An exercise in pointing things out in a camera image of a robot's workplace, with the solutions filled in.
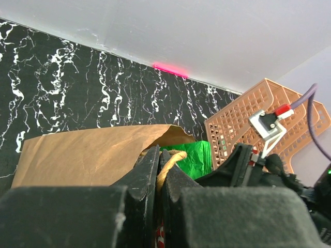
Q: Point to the orange plastic file organizer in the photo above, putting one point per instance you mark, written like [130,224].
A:
[231,126]

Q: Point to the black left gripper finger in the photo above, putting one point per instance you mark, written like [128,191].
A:
[119,215]

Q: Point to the brown paper bag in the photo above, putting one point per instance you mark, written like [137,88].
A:
[91,157]

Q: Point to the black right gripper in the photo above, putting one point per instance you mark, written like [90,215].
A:
[251,201]

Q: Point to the green cassava chips bag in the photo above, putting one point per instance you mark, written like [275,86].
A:
[176,191]

